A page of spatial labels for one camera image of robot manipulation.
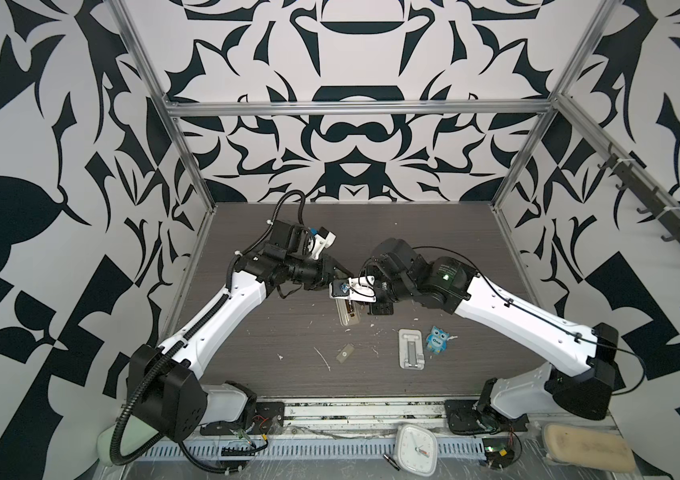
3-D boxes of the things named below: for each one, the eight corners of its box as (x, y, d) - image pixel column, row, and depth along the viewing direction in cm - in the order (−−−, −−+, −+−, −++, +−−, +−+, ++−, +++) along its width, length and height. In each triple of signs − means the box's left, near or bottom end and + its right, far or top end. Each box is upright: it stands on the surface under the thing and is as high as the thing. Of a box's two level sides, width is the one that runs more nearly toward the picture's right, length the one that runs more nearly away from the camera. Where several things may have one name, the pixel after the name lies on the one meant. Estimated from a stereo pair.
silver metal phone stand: (400, 369, 84) (401, 366, 82) (395, 331, 91) (396, 328, 89) (426, 369, 84) (428, 366, 82) (419, 331, 91) (421, 328, 89)
